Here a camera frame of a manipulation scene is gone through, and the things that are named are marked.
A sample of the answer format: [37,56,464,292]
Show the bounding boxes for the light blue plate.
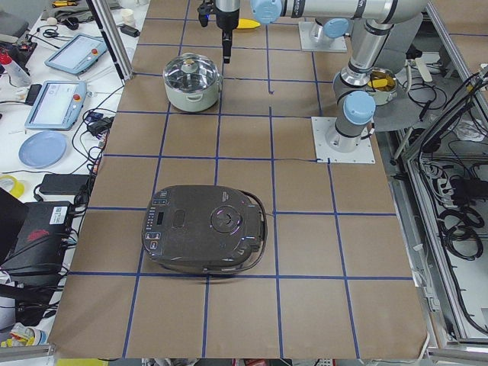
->
[18,131,67,169]

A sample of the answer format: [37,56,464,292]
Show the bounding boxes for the yellow toy corn cob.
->
[237,18,261,30]

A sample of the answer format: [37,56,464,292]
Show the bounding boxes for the black power adapter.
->
[39,174,88,195]

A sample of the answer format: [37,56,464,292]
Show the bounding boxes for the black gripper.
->
[215,0,240,64]

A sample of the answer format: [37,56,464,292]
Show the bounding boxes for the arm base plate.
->
[298,18,349,53]
[311,117,376,164]

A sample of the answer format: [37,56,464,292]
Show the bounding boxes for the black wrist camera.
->
[197,0,214,27]

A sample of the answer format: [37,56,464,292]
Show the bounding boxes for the white spray bottle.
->
[0,49,31,87]

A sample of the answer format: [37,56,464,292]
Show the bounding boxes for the upper blue teach pendant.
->
[44,34,108,75]

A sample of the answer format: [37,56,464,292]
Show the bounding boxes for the pale green electric pot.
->
[163,53,223,112]

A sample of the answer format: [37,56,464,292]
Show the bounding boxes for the black smartphone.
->
[24,84,42,106]

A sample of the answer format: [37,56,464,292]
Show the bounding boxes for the white paper cup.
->
[120,8,136,27]

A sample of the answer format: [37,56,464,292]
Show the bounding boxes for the yellow tape roll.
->
[0,175,25,198]

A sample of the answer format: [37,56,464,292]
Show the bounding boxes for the blue teach pendant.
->
[44,34,108,75]
[24,80,87,130]

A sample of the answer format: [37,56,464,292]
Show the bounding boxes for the grey chair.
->
[371,13,423,132]

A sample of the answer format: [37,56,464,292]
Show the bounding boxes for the glass pot lid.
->
[163,53,221,93]

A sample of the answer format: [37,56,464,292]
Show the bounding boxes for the black rice cooker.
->
[141,185,268,275]

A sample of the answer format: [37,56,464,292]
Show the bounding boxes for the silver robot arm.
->
[309,18,349,48]
[250,1,427,153]

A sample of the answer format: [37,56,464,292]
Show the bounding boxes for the steel bowl with yellow items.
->
[366,68,398,106]

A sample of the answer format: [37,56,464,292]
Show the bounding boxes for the aluminium frame post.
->
[87,0,133,81]

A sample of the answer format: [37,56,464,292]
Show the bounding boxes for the lower blue teach pendant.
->
[24,80,87,130]

